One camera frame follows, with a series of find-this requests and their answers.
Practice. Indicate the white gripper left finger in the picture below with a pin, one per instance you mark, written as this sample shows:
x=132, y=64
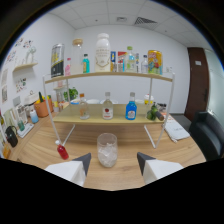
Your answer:
x=71, y=170

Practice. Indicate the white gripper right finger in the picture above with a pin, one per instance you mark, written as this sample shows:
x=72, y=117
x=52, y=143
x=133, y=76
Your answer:
x=156, y=168

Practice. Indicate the small red liquid bottle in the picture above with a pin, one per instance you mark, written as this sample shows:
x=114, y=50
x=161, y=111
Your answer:
x=62, y=152

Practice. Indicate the yellow drink can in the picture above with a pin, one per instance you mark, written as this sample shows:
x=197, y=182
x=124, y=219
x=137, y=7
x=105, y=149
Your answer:
x=155, y=62

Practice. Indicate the clear bottle green cap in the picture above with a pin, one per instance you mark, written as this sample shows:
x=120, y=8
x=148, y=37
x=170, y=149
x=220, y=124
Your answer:
x=130, y=63

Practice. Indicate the small green cup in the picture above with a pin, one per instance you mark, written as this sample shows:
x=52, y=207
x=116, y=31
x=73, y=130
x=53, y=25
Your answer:
x=21, y=126

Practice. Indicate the white cup red lid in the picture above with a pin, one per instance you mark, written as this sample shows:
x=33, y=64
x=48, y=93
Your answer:
x=148, y=99

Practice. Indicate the clear glass with ice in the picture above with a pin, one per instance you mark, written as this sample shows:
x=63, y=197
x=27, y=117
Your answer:
x=107, y=155

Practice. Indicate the white notebook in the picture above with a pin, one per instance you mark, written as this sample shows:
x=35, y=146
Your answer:
x=176, y=130

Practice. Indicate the dark green corked bottle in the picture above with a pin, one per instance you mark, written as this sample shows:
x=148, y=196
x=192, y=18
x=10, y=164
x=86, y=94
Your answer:
x=151, y=113

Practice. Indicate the white two-tier wooden shelf rack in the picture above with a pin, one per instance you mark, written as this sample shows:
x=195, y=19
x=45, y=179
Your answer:
x=100, y=118

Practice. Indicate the blue liquor bottle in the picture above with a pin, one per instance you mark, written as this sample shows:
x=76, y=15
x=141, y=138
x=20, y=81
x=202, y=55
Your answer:
x=131, y=112

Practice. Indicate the black armchair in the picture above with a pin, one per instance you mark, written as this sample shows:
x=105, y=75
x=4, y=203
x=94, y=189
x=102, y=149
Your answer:
x=208, y=133

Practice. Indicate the light blue squeeze bottle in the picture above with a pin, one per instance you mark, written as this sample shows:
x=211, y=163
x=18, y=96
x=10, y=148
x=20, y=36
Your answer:
x=34, y=117

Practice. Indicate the orange plant pot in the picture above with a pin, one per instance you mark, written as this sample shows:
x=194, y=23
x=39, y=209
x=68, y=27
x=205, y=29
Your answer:
x=43, y=109

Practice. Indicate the black handbag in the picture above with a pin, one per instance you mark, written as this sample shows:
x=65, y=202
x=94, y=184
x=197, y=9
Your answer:
x=12, y=138

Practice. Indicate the clear bottle with red label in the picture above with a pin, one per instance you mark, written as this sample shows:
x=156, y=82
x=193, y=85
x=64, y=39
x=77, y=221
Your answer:
x=107, y=112

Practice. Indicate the blue patterned bowl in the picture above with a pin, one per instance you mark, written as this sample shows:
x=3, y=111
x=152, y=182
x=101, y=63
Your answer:
x=75, y=101

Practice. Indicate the white bowl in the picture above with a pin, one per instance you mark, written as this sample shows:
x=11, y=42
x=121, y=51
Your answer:
x=93, y=101

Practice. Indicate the green potted plant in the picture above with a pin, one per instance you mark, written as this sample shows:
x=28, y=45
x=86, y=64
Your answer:
x=71, y=94

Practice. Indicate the brown door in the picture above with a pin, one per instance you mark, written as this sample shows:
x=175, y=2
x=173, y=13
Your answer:
x=198, y=83

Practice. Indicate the small pink bottle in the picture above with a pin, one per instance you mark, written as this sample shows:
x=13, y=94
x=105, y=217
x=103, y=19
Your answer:
x=67, y=69

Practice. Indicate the small clear dark cap bottle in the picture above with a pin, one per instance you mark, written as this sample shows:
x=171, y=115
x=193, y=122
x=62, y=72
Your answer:
x=144, y=66

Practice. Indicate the small teal bottle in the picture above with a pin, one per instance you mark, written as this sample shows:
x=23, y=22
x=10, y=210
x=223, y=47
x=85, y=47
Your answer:
x=86, y=65

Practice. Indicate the tall black yellow can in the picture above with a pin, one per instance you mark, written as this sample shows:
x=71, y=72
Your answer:
x=57, y=63

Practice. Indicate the tall glass jar cork lid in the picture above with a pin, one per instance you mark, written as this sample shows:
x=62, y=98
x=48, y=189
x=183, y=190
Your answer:
x=77, y=56

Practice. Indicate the large white milk bottle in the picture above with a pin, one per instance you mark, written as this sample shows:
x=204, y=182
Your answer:
x=102, y=53

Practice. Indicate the ceiling air vent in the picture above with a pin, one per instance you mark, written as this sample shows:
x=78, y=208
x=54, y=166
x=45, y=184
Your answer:
x=146, y=21

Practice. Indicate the wooden wall shelf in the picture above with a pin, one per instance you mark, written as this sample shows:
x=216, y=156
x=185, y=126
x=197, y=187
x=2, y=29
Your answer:
x=25, y=66

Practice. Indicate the red wall poster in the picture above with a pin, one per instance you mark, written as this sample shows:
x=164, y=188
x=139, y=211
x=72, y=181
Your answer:
x=121, y=56

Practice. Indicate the blue wall poster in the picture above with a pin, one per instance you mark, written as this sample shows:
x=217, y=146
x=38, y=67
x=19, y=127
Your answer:
x=113, y=56

